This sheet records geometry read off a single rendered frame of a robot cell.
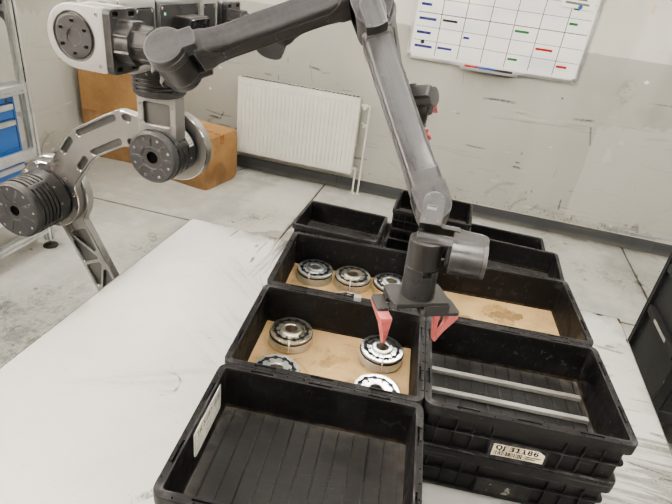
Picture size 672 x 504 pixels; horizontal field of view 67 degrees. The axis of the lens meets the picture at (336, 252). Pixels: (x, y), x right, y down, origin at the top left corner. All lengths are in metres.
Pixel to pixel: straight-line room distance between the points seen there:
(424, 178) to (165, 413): 0.79
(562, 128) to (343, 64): 1.68
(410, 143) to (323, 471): 0.61
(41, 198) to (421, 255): 1.24
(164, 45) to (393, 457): 0.88
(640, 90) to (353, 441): 3.52
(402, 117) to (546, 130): 3.26
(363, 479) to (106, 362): 0.73
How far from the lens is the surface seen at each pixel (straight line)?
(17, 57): 3.08
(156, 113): 1.46
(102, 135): 1.68
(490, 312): 1.52
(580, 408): 1.33
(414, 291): 0.86
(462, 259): 0.83
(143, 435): 1.25
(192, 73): 1.09
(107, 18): 1.14
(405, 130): 0.90
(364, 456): 1.05
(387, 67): 0.97
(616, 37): 4.10
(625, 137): 4.24
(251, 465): 1.02
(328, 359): 1.22
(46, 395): 1.38
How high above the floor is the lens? 1.63
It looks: 29 degrees down
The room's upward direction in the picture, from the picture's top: 8 degrees clockwise
